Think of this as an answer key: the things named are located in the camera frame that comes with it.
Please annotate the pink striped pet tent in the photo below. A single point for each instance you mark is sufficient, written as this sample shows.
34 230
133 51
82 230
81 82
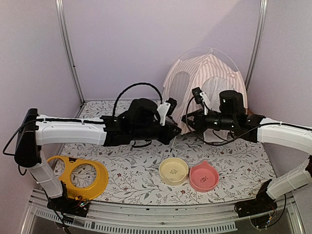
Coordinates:
207 83

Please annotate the cream pet bowl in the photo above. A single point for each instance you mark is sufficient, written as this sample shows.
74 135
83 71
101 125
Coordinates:
173 171

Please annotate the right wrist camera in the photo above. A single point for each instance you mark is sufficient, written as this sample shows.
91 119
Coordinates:
202 99

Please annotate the yellow double bowl holder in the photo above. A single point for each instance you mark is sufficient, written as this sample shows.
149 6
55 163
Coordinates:
85 178

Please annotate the aluminium frame post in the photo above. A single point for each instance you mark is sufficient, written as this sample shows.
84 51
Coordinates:
68 50
257 41

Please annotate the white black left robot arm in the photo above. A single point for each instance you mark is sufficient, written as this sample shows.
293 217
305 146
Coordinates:
38 130

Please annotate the aluminium front rail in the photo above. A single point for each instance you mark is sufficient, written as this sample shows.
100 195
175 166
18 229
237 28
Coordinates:
114 218

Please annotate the pink pet bowl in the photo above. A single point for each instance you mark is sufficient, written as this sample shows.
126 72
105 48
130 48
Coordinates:
203 177

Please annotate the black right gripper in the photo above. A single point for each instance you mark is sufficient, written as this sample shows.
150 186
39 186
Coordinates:
198 124

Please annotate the white tent pole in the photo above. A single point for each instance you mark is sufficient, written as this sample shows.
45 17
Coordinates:
212 51

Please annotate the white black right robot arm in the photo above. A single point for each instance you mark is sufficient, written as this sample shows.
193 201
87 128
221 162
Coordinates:
255 128

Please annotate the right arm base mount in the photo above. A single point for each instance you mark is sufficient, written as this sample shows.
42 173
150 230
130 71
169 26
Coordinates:
260 204

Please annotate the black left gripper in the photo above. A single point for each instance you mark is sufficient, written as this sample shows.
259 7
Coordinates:
169 133

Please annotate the right aluminium frame post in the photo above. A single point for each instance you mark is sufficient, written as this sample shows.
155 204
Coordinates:
257 41

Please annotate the left aluminium frame post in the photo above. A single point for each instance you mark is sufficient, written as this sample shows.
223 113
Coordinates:
68 50

